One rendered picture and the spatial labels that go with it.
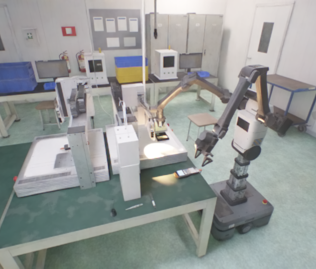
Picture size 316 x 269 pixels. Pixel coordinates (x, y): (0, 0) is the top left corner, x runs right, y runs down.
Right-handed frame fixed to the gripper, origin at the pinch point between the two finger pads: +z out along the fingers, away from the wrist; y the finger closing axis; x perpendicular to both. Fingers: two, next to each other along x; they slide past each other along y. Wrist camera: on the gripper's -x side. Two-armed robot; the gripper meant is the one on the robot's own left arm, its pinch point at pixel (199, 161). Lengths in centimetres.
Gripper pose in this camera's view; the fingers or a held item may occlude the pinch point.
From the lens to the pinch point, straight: 141.8
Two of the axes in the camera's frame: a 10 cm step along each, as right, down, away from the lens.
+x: 8.2, 3.0, 4.9
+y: 3.2, 4.7, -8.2
